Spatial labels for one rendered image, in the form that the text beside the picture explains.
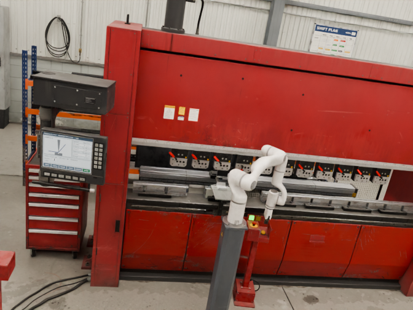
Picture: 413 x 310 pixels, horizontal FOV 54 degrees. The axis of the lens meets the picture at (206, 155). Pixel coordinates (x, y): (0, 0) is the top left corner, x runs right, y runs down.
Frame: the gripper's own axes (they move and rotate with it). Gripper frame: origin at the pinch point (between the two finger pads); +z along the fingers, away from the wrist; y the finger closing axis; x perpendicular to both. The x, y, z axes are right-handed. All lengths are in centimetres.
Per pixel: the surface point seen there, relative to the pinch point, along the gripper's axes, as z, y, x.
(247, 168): -34, -32, -20
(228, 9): -131, -476, -33
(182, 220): 16, -9, -74
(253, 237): 14.1, 6.3, -9.3
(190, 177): -7, -50, -71
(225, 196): -15.0, -9.1, -38.6
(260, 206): -1.2, -23.1, -2.2
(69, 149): -67, 45, -159
